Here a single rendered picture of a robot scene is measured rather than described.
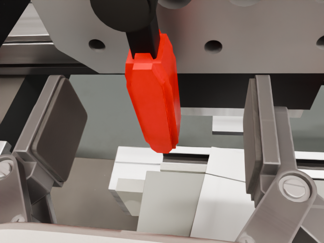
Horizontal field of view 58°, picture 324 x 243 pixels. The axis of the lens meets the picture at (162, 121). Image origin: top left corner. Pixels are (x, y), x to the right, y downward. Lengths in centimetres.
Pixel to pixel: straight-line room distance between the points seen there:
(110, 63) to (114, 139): 144
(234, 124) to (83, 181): 26
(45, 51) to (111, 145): 104
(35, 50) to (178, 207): 42
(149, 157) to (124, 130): 124
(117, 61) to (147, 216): 19
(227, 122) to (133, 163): 13
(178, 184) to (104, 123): 138
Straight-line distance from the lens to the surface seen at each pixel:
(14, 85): 68
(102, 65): 16
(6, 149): 46
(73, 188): 49
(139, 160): 37
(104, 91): 183
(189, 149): 33
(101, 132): 164
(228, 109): 25
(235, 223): 30
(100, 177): 48
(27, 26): 61
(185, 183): 31
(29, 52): 61
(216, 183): 31
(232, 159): 32
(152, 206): 31
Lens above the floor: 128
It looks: 54 degrees down
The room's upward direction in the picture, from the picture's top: 12 degrees counter-clockwise
